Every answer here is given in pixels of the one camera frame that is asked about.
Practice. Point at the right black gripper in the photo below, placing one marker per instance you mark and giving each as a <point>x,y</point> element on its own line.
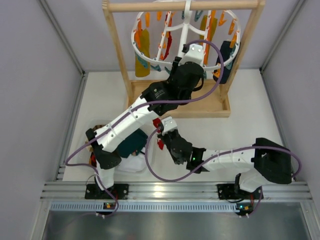
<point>164,136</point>

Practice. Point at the teal sock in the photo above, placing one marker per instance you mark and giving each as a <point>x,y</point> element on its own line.
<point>134,143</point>

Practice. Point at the white round clip hanger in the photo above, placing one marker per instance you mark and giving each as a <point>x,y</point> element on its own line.
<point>206,32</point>

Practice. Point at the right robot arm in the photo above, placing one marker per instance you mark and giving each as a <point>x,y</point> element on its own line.
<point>264,163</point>

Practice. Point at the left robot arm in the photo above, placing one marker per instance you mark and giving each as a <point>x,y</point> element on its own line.
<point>156,100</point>

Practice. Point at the wooden hanger stand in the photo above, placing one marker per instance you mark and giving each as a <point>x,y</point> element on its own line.
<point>211,100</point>

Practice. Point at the white sock in basket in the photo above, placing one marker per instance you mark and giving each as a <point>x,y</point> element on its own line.
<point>132,164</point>

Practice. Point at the brown striped sock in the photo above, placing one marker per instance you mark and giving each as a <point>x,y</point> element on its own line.
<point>91,133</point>

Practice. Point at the red sock with white pattern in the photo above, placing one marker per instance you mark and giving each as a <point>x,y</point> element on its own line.
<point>166,46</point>

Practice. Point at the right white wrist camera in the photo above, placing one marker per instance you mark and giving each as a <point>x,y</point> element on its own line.
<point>168,125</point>

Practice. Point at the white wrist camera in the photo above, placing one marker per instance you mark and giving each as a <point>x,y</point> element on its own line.
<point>168,125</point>
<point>195,54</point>

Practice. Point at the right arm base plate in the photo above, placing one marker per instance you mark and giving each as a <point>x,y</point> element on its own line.
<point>232,192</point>

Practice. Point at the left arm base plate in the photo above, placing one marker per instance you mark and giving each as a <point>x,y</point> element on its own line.
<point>119,191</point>

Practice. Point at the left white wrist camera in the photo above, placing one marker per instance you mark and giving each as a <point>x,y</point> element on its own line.
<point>195,54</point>

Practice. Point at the aluminium rail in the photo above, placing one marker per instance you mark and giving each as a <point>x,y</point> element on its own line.
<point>190,197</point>

